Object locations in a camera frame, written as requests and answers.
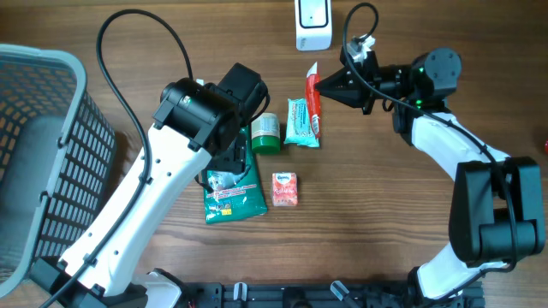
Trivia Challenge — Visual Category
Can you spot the white barcode scanner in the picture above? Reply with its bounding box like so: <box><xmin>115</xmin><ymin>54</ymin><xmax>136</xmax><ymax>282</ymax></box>
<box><xmin>295</xmin><ymin>0</ymin><xmax>333</xmax><ymax>51</ymax></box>

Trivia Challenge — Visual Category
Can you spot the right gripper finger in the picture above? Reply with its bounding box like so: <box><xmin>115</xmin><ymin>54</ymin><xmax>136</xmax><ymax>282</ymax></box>
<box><xmin>315</xmin><ymin>84</ymin><xmax>364</xmax><ymax>108</ymax></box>
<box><xmin>316</xmin><ymin>66</ymin><xmax>360</xmax><ymax>88</ymax></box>

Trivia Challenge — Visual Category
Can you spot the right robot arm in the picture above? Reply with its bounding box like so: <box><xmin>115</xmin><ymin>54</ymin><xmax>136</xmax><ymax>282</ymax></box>
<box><xmin>317</xmin><ymin>47</ymin><xmax>545</xmax><ymax>307</ymax></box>

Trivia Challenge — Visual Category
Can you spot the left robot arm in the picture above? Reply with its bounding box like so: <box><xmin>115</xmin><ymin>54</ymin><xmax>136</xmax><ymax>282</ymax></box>
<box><xmin>30</xmin><ymin>63</ymin><xmax>268</xmax><ymax>307</ymax></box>

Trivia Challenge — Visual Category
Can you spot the red coffee stick sachet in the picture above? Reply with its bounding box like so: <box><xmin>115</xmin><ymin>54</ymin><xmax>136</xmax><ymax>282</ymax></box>
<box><xmin>305</xmin><ymin>62</ymin><xmax>321</xmax><ymax>139</ymax></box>

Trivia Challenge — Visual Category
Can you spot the light teal tissue pack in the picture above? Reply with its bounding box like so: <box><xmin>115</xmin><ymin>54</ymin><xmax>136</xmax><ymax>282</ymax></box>
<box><xmin>284</xmin><ymin>98</ymin><xmax>320</xmax><ymax>148</ymax></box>

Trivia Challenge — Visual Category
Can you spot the green lid white jar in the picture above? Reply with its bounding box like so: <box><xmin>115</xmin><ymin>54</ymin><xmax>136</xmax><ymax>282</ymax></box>
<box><xmin>251</xmin><ymin>113</ymin><xmax>281</xmax><ymax>155</ymax></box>

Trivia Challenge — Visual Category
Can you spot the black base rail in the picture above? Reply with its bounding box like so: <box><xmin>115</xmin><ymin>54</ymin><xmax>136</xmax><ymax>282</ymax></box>
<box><xmin>176</xmin><ymin>281</ymin><xmax>485</xmax><ymax>308</ymax></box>

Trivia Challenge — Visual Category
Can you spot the green snack bag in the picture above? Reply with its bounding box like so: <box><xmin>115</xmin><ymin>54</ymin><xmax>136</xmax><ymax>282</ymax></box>
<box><xmin>201</xmin><ymin>127</ymin><xmax>267</xmax><ymax>224</ymax></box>

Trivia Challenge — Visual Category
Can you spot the grey plastic mesh basket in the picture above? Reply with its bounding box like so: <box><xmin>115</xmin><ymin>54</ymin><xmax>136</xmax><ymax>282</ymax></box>
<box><xmin>1</xmin><ymin>44</ymin><xmax>116</xmax><ymax>296</ymax></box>

